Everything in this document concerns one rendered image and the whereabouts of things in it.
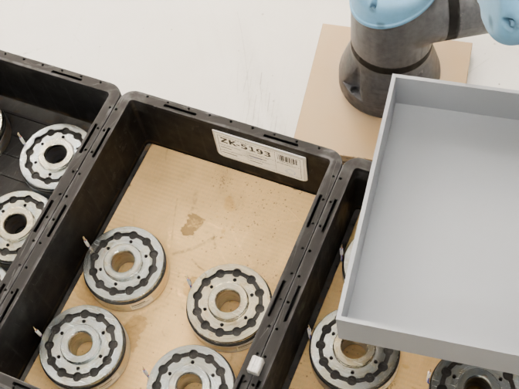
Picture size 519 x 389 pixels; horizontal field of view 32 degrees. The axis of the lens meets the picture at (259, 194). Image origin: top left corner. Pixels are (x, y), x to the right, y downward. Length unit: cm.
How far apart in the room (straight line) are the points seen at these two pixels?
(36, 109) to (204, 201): 29
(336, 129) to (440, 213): 46
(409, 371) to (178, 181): 39
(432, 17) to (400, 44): 6
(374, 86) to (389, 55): 7
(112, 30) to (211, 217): 48
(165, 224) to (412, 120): 38
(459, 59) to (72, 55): 62
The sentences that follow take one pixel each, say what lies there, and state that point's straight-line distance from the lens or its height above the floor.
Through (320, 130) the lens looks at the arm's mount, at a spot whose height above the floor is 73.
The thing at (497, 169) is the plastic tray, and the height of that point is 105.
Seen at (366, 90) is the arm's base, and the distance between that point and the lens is 131.
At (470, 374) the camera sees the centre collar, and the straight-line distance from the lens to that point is 104.
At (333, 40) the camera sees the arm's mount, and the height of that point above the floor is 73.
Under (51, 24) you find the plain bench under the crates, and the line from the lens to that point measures 158.
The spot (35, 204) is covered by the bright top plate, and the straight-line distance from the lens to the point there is 119.
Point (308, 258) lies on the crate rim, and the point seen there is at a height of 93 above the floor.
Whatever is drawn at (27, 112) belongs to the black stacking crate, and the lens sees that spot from 132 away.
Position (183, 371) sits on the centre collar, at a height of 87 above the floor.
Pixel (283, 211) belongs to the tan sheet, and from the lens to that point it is 115.
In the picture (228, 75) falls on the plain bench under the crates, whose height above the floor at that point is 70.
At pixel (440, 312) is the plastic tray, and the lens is 86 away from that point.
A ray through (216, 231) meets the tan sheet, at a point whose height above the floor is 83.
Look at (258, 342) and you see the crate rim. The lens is 98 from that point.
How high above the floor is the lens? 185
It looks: 61 degrees down
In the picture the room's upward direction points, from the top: 12 degrees counter-clockwise
